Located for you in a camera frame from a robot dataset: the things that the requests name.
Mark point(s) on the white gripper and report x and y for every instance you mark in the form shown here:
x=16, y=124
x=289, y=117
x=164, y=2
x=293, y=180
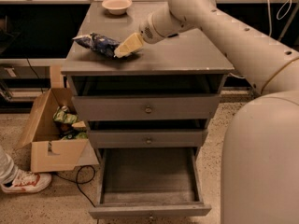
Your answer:
x=147, y=32

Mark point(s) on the blue chip bag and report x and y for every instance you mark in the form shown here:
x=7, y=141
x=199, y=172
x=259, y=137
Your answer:
x=98, y=43

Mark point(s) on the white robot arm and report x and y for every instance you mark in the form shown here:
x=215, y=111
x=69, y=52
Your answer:
x=260, y=154

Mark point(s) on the grey drawer cabinet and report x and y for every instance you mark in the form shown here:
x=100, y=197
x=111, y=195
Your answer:
x=187, y=64

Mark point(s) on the grey top drawer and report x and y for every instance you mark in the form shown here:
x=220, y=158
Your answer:
x=93, y=108

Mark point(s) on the grey drawer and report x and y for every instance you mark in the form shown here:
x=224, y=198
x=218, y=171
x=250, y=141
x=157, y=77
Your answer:
x=147, y=138
x=93, y=108
x=149, y=182

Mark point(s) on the grey middle drawer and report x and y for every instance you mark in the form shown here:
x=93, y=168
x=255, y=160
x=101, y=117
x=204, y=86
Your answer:
x=147, y=138

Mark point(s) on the green snack bag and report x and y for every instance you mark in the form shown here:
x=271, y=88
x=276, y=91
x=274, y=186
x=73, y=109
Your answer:
x=63, y=115

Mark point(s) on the grey bottom drawer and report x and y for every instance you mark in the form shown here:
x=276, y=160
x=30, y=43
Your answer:
x=149, y=182

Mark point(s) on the beige bowl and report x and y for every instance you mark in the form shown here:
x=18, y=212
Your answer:
x=116, y=7

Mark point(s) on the green packet in box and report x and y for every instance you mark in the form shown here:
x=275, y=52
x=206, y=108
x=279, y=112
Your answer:
x=75, y=135

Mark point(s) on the cardboard box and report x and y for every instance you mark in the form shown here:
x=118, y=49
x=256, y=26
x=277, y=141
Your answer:
x=49, y=152

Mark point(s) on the white red sneaker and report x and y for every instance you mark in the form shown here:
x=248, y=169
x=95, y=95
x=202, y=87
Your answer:
x=27, y=182

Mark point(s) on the grey trouser leg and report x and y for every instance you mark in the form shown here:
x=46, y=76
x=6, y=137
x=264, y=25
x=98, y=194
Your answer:
x=8, y=168

